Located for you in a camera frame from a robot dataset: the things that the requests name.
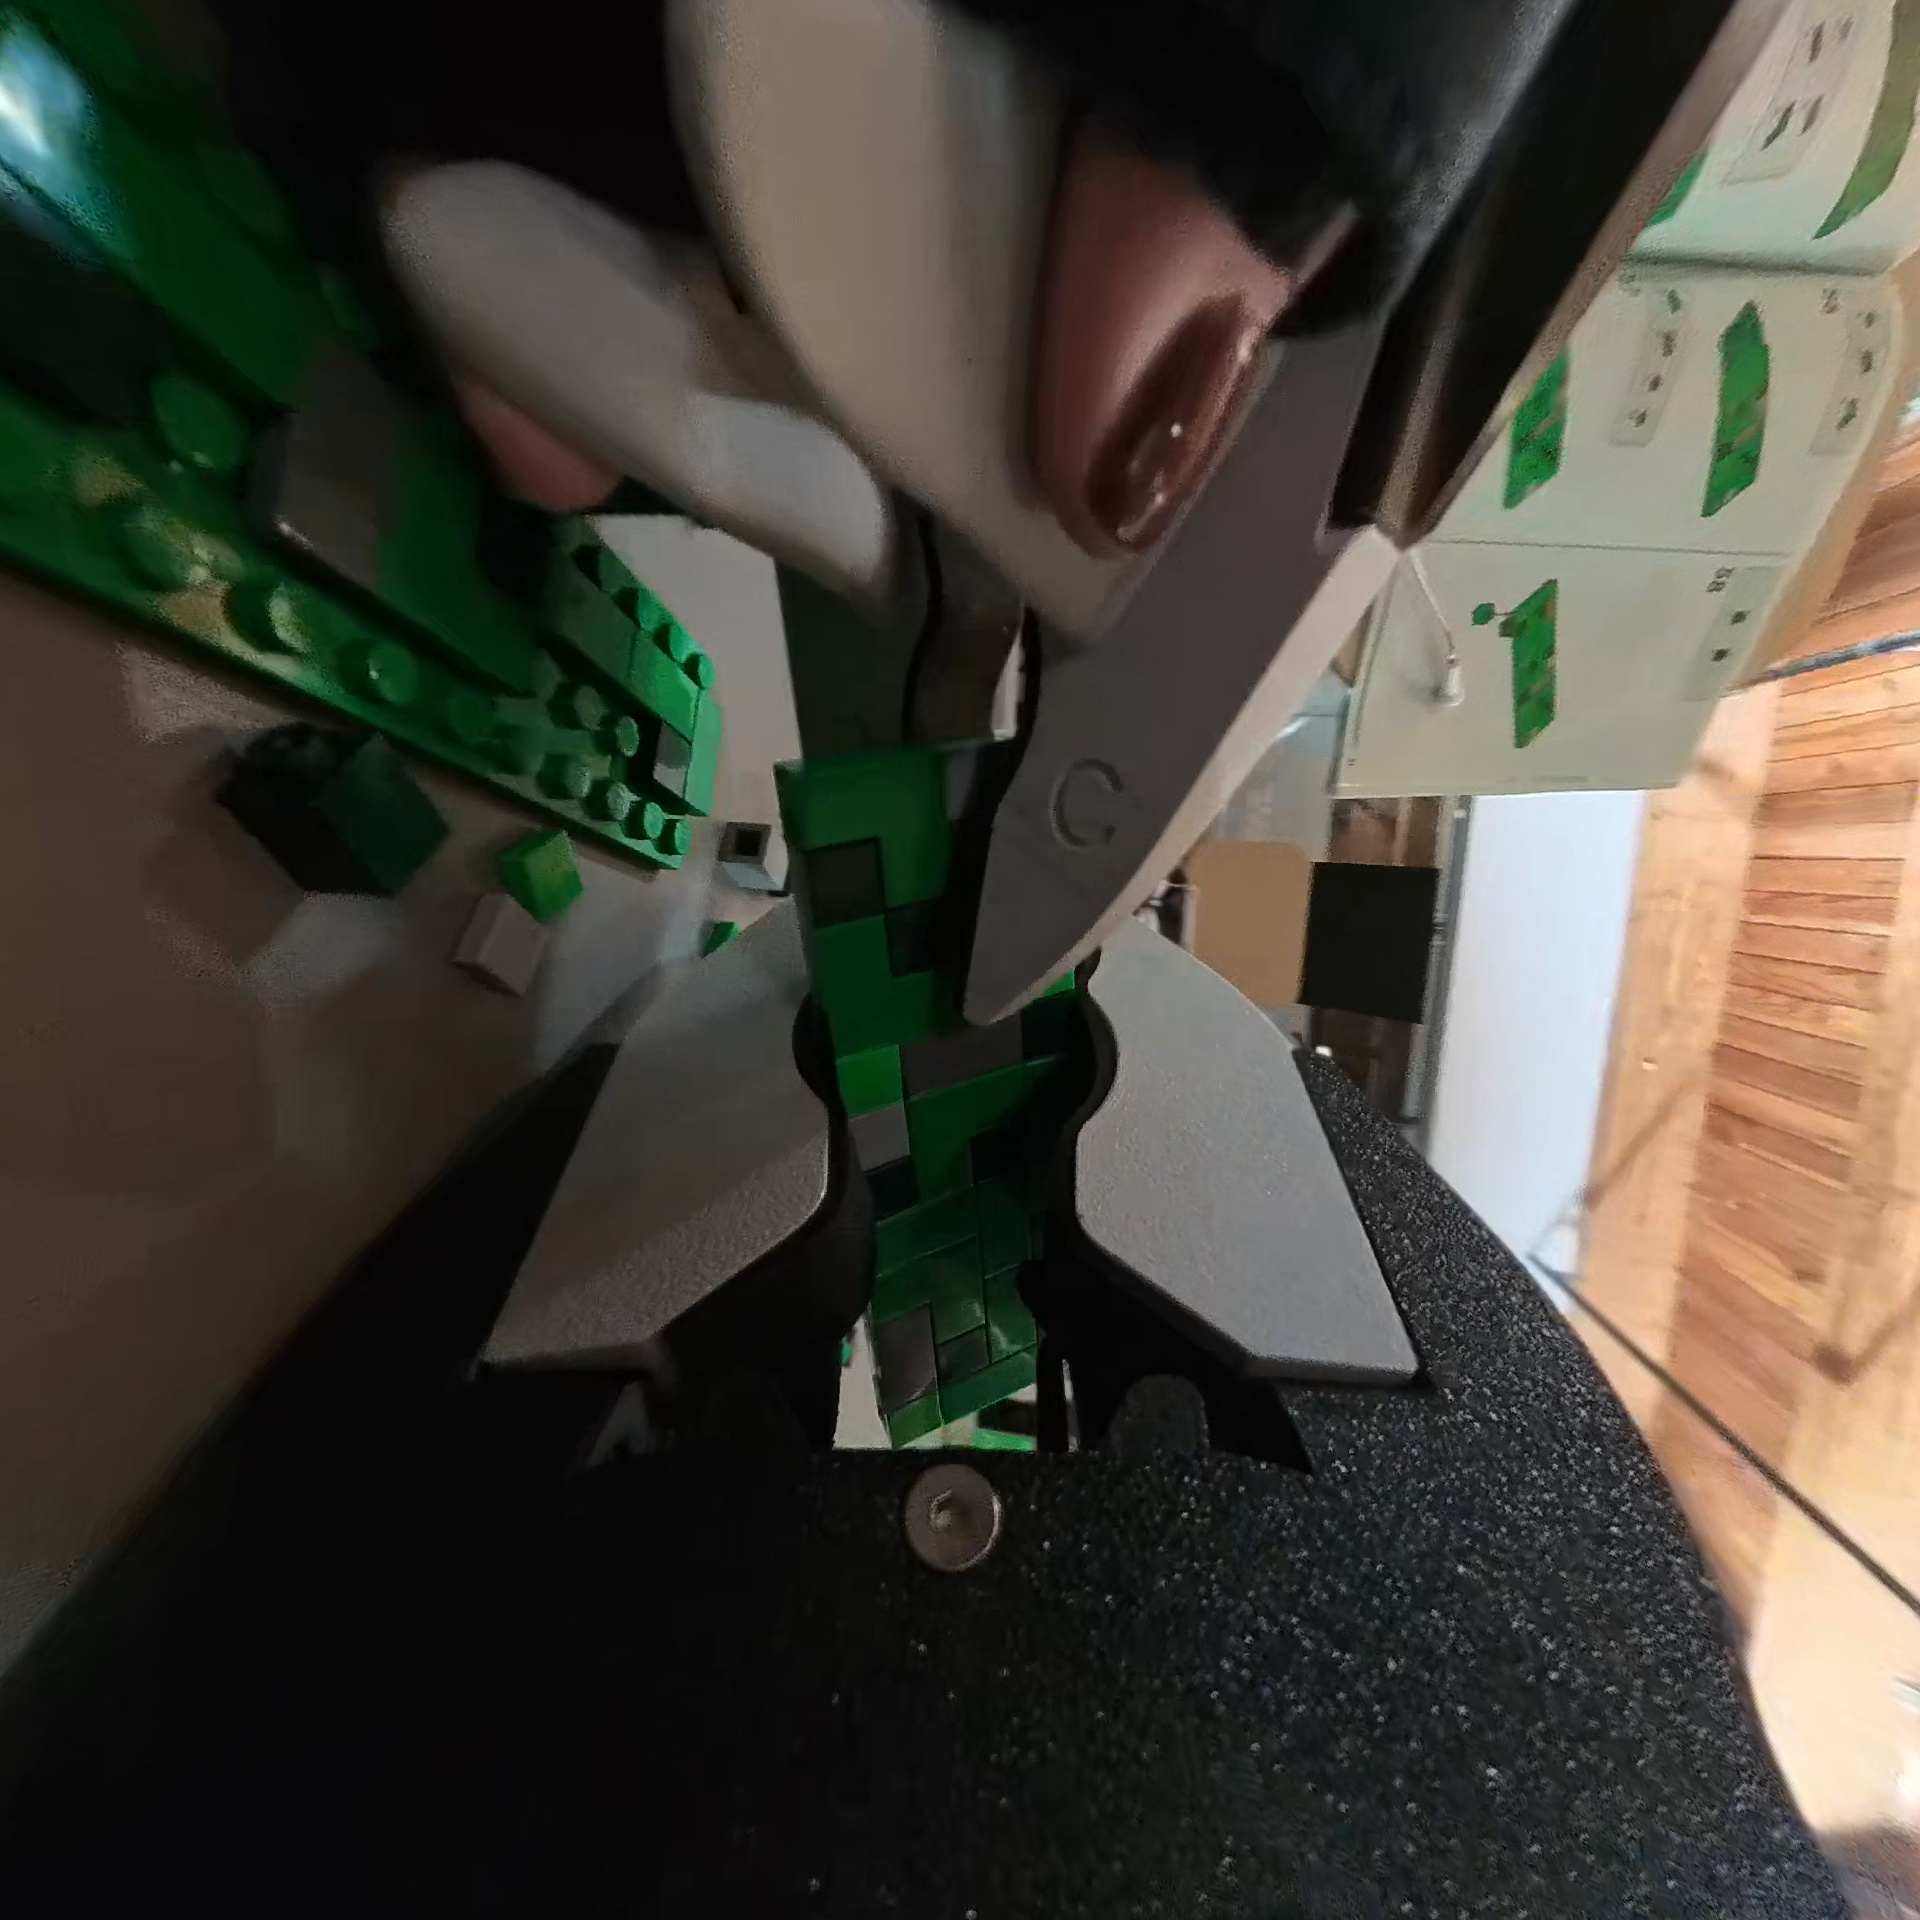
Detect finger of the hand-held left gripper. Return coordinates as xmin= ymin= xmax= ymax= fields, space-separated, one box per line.
xmin=776 ymin=501 xmax=941 ymax=760
xmin=959 ymin=307 xmax=1405 ymax=1030

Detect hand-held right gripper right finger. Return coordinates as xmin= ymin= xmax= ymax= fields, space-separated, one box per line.
xmin=1032 ymin=918 xmax=1425 ymax=1465

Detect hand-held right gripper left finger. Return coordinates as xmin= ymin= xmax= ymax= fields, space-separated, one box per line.
xmin=477 ymin=901 xmax=874 ymax=1451

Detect green mosaic tile panel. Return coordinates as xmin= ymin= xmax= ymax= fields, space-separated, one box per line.
xmin=772 ymin=735 xmax=1101 ymax=1451

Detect large green brick plate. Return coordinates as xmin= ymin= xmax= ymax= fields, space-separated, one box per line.
xmin=0 ymin=0 xmax=726 ymax=874

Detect grey desk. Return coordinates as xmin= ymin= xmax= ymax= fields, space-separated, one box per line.
xmin=0 ymin=571 xmax=843 ymax=1654

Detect person's left hand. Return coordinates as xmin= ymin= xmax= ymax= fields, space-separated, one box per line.
xmin=1029 ymin=121 xmax=1296 ymax=561

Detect black square panel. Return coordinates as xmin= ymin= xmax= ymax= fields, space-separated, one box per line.
xmin=1296 ymin=861 xmax=1444 ymax=1024

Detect small grey brick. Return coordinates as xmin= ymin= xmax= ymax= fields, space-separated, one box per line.
xmin=454 ymin=893 xmax=549 ymax=996

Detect scattered small green bricks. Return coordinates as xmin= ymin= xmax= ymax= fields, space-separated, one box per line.
xmin=497 ymin=815 xmax=790 ymax=963

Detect dark green long brick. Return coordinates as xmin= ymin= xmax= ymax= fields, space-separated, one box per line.
xmin=215 ymin=724 xmax=449 ymax=899

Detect brick instruction booklet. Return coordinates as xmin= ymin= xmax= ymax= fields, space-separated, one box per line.
xmin=1325 ymin=0 xmax=1920 ymax=796

